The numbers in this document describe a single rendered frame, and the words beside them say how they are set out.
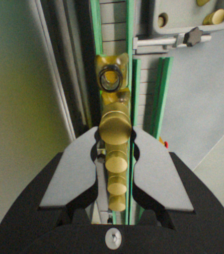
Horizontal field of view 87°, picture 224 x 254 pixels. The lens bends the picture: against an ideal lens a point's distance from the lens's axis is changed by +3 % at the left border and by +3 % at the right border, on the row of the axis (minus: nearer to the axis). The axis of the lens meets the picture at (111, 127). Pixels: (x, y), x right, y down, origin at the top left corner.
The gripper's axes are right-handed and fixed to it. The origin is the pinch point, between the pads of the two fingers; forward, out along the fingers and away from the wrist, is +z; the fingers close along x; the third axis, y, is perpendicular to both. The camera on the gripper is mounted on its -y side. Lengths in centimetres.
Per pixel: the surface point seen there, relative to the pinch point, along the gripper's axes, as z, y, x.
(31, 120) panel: 5.0, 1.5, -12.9
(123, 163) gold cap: 1.5, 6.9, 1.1
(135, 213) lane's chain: 29, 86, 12
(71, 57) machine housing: 38.2, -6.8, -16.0
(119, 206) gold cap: 1.4, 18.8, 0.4
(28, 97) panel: 6.4, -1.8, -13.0
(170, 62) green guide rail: 21.2, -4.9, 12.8
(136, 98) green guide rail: 21.2, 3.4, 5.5
